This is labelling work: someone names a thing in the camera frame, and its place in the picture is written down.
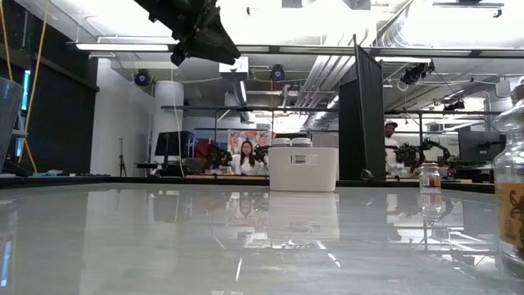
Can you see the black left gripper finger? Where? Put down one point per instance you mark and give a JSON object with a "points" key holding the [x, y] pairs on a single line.
{"points": [[224, 33], [209, 45]]}

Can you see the white-lid spice jar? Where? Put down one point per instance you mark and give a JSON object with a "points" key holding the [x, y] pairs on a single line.
{"points": [[281, 142], [301, 142]]}

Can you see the small brown-lid glass jar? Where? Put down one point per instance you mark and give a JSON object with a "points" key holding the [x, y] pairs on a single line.
{"points": [[430, 178], [509, 184]]}

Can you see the background black robot arm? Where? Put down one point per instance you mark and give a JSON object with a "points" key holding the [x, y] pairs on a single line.
{"points": [[213, 155], [425, 148]]}

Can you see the long ceiling light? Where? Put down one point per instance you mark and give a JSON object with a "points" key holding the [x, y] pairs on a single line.
{"points": [[123, 47]]}

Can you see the white round column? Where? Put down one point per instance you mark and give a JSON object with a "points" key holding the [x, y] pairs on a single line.
{"points": [[168, 114]]}

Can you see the colourful floral poster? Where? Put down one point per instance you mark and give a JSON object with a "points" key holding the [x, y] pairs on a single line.
{"points": [[237, 141]]}

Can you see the black monitor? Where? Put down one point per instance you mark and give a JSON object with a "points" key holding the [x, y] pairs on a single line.
{"points": [[479, 145], [172, 143]]}

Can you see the person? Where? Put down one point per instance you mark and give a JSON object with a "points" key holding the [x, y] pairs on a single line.
{"points": [[247, 164], [391, 151]]}

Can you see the black tripod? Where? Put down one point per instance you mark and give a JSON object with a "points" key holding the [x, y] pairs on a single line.
{"points": [[122, 160]]}

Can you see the black divider panel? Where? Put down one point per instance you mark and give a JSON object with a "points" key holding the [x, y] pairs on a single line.
{"points": [[364, 123]]}

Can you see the computer monitor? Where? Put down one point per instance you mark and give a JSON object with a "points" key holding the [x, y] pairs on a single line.
{"points": [[25, 102]]}

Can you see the dark grey storage bin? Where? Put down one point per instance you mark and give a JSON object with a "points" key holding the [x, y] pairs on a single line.
{"points": [[10, 123]]}

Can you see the black round ceiling camera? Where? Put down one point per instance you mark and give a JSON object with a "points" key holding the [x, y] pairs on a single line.
{"points": [[277, 73], [143, 78]]}

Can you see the black horizontal frame beam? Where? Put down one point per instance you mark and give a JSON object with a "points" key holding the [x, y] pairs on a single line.
{"points": [[286, 109]]}

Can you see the black aluminium table frame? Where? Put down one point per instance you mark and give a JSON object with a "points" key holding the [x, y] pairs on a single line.
{"points": [[123, 180]]}

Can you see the black overhead camera rig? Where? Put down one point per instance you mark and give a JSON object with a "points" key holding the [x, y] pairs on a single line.
{"points": [[415, 73]]}

